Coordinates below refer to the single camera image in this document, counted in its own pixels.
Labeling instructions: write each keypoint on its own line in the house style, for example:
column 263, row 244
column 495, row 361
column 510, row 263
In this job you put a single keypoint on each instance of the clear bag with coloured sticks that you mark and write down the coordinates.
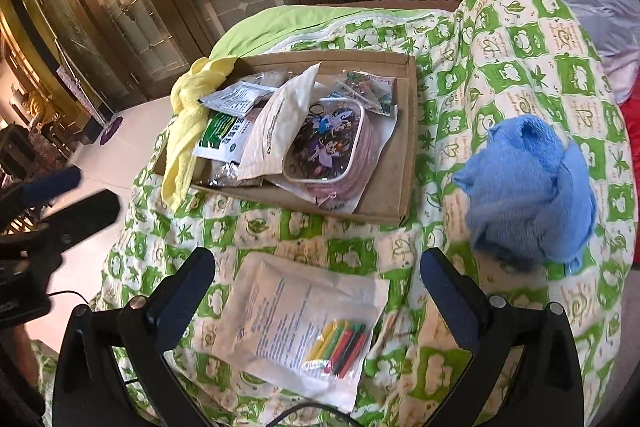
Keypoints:
column 300, row 328

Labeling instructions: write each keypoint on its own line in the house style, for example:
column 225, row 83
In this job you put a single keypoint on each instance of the brown sofa back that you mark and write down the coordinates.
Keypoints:
column 446, row 5

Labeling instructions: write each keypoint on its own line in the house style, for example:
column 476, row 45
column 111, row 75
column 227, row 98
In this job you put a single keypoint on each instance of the green patterned quilt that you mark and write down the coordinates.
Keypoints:
column 481, row 64

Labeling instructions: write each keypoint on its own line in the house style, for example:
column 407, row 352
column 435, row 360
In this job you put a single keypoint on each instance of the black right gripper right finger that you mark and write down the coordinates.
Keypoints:
column 546, row 389

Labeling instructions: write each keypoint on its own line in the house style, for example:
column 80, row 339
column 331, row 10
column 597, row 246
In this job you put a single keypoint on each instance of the purple base floor stand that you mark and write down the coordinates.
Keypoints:
column 89, row 99

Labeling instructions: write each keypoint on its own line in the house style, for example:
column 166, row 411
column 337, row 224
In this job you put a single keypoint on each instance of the person's left hand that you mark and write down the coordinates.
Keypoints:
column 18, row 346

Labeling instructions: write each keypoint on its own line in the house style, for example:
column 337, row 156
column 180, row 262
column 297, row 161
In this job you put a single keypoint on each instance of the white pad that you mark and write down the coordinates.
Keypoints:
column 360, row 166

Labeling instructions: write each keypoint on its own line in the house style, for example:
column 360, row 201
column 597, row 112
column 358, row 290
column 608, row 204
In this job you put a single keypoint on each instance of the silver grey sachet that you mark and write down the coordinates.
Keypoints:
column 237, row 100

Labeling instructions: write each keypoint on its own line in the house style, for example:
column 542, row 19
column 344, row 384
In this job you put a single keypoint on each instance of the dried plum snack packet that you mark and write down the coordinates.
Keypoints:
column 374, row 92

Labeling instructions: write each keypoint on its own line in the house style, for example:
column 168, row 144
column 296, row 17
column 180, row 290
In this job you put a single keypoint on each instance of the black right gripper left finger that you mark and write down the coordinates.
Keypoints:
column 88, row 387

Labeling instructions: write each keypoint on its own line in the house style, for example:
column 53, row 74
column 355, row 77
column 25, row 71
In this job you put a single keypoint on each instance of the cartoon print zip pouch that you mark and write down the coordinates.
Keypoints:
column 330, row 146

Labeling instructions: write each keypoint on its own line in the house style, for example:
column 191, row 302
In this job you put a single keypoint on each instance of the yellow towel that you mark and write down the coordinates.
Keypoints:
column 204, row 77

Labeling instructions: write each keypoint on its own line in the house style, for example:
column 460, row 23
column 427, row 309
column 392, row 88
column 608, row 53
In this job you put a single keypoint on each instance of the brown fuzzy item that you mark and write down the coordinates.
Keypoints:
column 227, row 174

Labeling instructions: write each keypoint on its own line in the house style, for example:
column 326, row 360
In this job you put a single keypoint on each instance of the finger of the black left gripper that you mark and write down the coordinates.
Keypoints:
column 75, row 223
column 50, row 184

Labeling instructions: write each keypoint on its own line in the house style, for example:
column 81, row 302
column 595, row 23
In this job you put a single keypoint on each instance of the white packet with red text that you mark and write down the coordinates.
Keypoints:
column 276, row 126

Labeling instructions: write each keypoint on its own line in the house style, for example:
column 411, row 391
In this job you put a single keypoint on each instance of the green white sachet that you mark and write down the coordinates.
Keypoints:
column 224, row 137

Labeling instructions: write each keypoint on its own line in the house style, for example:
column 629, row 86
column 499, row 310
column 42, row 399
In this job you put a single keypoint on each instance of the blue towel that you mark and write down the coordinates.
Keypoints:
column 530, row 198

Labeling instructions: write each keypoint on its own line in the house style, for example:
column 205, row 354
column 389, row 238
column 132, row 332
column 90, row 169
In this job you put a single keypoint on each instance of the shallow cardboard box tray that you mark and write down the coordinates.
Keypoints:
column 387, row 196

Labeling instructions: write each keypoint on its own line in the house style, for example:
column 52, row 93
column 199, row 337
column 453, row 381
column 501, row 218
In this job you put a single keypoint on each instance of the dark wooden chairs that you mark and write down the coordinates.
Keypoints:
column 26, row 155

